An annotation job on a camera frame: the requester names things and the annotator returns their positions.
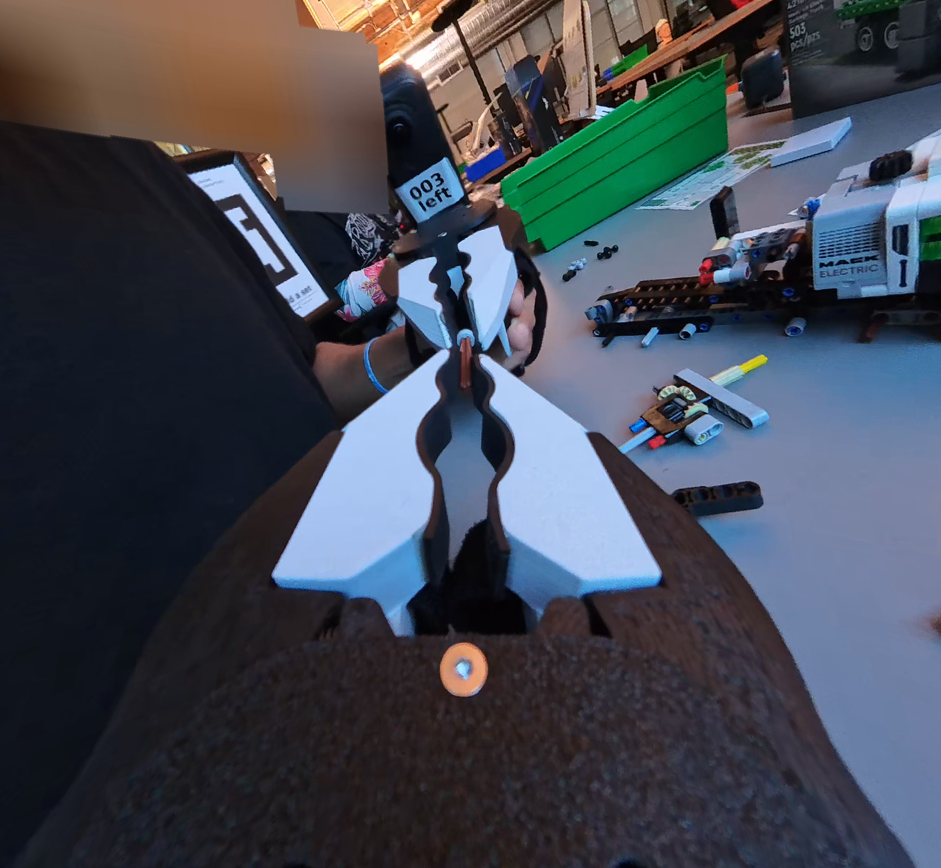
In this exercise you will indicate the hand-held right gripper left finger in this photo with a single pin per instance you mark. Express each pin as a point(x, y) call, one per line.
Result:
point(367, 500)

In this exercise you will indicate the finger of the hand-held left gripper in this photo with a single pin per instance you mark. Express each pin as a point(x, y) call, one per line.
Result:
point(489, 280)
point(423, 302)

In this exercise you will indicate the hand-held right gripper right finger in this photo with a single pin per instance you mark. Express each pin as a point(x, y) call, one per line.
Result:
point(566, 508)

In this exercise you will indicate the brown lego axle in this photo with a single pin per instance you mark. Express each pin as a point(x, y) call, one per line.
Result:
point(465, 366)

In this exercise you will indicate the person's left forearm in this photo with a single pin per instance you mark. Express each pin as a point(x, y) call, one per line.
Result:
point(353, 375)

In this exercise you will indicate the black lego beam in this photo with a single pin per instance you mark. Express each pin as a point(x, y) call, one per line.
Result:
point(717, 499)

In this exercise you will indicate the small lego gear subassembly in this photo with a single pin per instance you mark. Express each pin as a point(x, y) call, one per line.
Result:
point(691, 412)

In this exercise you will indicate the lego instruction booklet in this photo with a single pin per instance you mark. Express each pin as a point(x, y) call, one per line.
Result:
point(706, 177)

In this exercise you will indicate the white lego truck model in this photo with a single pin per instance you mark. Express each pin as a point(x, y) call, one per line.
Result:
point(853, 258)

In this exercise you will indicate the black lego set box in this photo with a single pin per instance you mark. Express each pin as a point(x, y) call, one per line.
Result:
point(860, 22)

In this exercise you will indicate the person's left hand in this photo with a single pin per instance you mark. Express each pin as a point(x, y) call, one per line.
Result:
point(520, 324)

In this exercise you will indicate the floral cloth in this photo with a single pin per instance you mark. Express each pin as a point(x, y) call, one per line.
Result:
point(364, 291)

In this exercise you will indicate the blue wristband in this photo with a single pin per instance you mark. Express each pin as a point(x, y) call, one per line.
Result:
point(375, 366)

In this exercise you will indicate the cluster of small black pins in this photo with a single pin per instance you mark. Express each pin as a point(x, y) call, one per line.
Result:
point(595, 254)

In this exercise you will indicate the black stand with round head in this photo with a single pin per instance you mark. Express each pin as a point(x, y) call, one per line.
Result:
point(463, 22)

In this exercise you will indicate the framed marker sign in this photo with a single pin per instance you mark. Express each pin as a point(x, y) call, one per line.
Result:
point(257, 236)

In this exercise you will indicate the green plastic bin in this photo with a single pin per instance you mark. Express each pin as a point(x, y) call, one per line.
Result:
point(625, 155)

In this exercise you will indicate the dark rounded speaker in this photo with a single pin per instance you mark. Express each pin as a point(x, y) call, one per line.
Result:
point(763, 78)

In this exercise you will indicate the white flat box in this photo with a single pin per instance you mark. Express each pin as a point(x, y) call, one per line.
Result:
point(812, 141)

